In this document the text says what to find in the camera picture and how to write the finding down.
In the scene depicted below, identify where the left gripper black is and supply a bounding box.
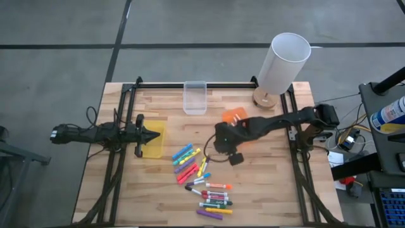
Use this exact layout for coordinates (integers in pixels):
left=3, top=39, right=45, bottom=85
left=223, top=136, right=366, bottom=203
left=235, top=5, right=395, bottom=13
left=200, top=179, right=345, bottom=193
left=125, top=113, right=161, bottom=158

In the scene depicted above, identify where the black cart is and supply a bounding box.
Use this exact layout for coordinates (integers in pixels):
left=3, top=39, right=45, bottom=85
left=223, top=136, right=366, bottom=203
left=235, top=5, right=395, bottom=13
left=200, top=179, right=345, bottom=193
left=358, top=81, right=405, bottom=191

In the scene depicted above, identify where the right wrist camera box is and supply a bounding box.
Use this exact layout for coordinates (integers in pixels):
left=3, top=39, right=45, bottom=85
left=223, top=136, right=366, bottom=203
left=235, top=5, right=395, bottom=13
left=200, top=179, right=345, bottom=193
left=228, top=152, right=245, bottom=167

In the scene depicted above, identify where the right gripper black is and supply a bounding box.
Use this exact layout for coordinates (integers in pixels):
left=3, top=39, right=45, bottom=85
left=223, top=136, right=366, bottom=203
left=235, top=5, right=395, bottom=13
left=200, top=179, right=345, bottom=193
left=213, top=120, right=254, bottom=156

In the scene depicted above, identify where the grey metal stand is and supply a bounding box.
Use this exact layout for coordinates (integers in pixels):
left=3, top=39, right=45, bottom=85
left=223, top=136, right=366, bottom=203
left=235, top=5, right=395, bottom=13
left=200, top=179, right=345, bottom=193
left=0, top=125, right=51, bottom=227

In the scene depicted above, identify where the white shade table lamp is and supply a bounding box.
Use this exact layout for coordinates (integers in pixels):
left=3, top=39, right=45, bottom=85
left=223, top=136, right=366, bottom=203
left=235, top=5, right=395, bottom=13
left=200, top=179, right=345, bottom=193
left=252, top=32, right=313, bottom=110

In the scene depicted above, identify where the clear plastic bin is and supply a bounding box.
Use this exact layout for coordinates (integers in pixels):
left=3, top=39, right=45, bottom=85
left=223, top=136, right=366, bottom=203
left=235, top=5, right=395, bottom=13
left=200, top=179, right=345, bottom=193
left=182, top=80, right=208, bottom=115

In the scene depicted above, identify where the teal highlighter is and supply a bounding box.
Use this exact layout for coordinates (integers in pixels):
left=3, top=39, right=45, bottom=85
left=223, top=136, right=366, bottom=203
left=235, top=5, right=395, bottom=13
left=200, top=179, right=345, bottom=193
left=172, top=148, right=194, bottom=167

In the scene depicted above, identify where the small blue electronics box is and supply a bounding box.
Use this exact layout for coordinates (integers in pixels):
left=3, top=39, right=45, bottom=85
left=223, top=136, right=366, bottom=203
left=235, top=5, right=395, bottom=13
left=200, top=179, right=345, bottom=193
left=336, top=134, right=356, bottom=152

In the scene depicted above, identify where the thin black cable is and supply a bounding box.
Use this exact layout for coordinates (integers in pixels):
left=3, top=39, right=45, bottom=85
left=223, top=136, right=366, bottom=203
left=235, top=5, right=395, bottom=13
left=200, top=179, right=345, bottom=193
left=315, top=92, right=361, bottom=105

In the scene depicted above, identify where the dark green Expo marker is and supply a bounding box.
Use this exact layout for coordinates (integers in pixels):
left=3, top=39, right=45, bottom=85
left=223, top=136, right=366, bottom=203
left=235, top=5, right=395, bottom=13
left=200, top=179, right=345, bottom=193
left=206, top=198, right=234, bottom=206

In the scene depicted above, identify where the yellow cable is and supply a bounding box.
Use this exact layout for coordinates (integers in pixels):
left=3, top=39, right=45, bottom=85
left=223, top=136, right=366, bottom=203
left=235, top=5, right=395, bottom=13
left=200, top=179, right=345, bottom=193
left=337, top=124, right=371, bottom=144

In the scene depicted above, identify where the purple highlighter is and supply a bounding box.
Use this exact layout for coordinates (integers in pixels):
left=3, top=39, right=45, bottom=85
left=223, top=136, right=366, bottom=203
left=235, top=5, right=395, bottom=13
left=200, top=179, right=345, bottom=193
left=196, top=209, right=224, bottom=221
left=173, top=156, right=196, bottom=174

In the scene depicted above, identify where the backlit keyboard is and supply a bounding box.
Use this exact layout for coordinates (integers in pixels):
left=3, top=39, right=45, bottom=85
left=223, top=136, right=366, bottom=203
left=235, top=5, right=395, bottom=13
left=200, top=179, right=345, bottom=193
left=378, top=187, right=405, bottom=228

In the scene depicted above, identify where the black vertical pole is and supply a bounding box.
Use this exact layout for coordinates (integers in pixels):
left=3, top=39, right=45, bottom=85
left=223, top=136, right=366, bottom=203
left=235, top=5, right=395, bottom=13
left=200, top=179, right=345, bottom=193
left=371, top=66, right=405, bottom=96

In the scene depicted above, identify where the yellow translucent plastic bin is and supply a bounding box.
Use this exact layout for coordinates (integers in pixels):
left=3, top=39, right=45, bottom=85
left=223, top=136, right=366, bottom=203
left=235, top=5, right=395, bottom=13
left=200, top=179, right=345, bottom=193
left=140, top=119, right=167, bottom=160

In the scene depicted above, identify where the black metal rig frame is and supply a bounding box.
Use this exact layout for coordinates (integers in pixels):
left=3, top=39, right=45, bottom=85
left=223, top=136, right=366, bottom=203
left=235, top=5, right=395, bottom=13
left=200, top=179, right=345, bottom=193
left=74, top=75, right=344, bottom=227

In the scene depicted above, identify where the white wipes canister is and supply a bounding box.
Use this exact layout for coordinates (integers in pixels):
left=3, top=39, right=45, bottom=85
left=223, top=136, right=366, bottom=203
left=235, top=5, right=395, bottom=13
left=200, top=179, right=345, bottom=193
left=369, top=96, right=405, bottom=134

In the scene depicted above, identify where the white paper sheet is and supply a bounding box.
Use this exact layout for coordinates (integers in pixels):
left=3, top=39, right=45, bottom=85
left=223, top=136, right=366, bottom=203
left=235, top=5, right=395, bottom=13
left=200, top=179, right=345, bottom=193
left=327, top=151, right=345, bottom=168

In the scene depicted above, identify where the black diagonal bar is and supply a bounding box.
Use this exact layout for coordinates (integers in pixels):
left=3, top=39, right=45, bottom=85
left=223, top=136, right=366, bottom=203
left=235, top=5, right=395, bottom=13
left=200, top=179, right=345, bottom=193
left=330, top=153, right=380, bottom=182

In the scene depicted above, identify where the blue highlighter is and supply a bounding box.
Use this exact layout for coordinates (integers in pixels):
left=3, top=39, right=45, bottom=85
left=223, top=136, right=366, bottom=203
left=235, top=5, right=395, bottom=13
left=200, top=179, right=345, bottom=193
left=171, top=142, right=194, bottom=160

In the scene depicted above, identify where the orange Expo marker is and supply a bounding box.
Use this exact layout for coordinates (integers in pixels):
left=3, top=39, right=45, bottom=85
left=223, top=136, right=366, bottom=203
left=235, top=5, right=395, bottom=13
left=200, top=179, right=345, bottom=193
left=205, top=182, right=234, bottom=191

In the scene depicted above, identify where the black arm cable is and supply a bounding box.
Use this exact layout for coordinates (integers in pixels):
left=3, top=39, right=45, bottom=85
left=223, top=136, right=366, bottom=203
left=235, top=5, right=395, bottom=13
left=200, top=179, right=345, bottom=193
left=85, top=106, right=99, bottom=127

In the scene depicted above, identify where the small light-blue-cap white marker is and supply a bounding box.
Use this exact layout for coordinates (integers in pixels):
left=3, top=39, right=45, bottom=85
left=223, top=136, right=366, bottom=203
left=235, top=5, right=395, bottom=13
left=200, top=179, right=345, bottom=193
left=193, top=172, right=212, bottom=183

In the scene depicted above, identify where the pink highlighter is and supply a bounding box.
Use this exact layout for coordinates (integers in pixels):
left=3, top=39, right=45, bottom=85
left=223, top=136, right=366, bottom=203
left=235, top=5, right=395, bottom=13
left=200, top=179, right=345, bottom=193
left=176, top=162, right=199, bottom=182
left=178, top=166, right=201, bottom=186

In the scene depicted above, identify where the small black-cap white marker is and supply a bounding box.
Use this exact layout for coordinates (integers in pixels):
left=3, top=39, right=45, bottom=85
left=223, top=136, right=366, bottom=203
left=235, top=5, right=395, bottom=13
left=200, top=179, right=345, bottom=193
left=184, top=185, right=203, bottom=196

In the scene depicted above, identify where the pink Expo marker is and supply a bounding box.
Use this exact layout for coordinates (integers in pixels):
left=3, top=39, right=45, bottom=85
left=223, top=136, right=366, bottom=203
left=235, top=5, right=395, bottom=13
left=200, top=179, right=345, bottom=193
left=202, top=194, right=230, bottom=201

